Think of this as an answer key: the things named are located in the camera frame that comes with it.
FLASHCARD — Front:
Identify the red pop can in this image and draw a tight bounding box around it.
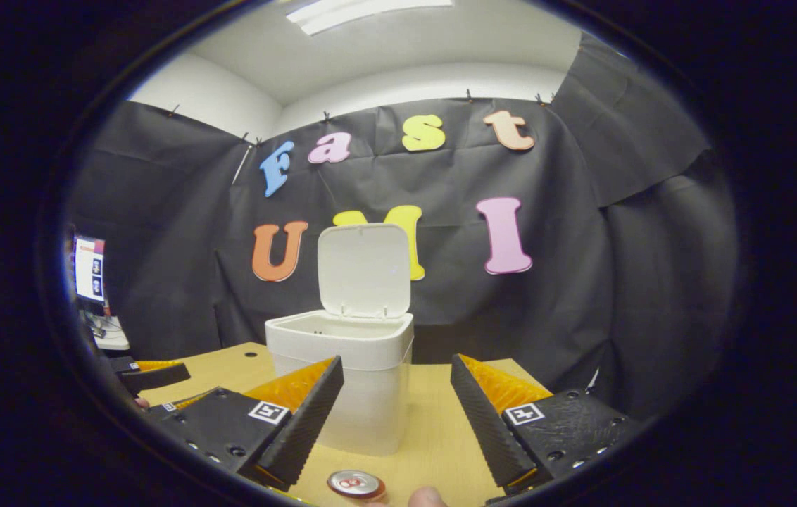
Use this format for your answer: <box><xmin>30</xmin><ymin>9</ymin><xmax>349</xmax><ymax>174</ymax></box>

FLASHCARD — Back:
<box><xmin>327</xmin><ymin>470</ymin><xmax>387</xmax><ymax>501</ymax></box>

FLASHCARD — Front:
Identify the wooden desktop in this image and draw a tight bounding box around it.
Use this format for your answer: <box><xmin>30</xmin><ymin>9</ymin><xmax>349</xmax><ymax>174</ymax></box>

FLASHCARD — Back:
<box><xmin>134</xmin><ymin>342</ymin><xmax>561</xmax><ymax>507</ymax></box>

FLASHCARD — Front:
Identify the white desktop garbage bin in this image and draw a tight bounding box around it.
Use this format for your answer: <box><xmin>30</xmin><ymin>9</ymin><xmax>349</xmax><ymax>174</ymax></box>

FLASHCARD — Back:
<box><xmin>265</xmin><ymin>223</ymin><xmax>415</xmax><ymax>457</ymax></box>

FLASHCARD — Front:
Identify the computer monitor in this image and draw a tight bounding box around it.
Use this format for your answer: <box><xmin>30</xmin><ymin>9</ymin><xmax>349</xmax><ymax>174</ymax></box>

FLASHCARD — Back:
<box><xmin>73</xmin><ymin>236</ymin><xmax>107</xmax><ymax>305</ymax></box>

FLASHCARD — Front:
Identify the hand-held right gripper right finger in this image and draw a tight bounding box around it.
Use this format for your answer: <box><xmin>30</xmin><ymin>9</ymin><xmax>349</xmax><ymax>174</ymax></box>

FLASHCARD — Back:
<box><xmin>450</xmin><ymin>353</ymin><xmax>642</xmax><ymax>495</ymax></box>

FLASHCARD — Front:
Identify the white side table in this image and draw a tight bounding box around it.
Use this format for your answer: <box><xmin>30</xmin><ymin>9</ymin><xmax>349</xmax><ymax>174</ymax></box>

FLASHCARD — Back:
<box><xmin>85</xmin><ymin>313</ymin><xmax>132</xmax><ymax>351</ymax></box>

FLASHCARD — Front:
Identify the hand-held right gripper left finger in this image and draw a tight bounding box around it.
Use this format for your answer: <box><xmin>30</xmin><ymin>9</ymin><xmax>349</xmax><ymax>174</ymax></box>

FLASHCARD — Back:
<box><xmin>159</xmin><ymin>356</ymin><xmax>345</xmax><ymax>492</ymax></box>

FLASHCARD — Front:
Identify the black backdrop cloth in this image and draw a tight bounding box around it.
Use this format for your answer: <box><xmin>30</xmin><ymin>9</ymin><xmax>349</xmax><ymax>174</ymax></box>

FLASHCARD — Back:
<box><xmin>64</xmin><ymin>35</ymin><xmax>741</xmax><ymax>423</ymax></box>

